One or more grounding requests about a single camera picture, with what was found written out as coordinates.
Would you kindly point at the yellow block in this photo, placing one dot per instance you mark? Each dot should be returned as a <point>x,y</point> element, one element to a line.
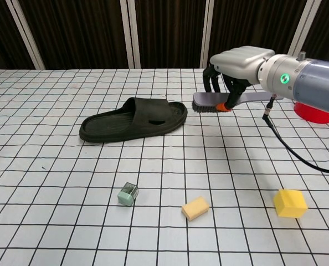
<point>290,203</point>

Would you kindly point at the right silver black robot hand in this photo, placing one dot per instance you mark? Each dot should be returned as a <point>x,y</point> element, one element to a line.
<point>242,62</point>

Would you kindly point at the white frame post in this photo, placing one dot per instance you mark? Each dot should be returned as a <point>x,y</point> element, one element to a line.
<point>303,27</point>
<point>129,33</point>
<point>24,33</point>
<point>207,27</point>

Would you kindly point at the white checkered tablecloth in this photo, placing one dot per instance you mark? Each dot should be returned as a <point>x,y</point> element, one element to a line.
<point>56,194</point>

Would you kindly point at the black rubber slipper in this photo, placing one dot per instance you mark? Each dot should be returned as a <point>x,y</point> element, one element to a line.
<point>142,119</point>

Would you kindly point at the grey brush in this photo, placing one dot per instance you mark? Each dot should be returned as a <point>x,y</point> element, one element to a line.
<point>206,98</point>

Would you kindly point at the tan sponge block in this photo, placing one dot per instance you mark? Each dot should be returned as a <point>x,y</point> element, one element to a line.
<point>195,208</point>

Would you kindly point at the small green clear box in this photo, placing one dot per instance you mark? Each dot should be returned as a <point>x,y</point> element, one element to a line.
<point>125,196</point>

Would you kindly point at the red bowl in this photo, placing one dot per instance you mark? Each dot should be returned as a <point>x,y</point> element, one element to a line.
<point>311,115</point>

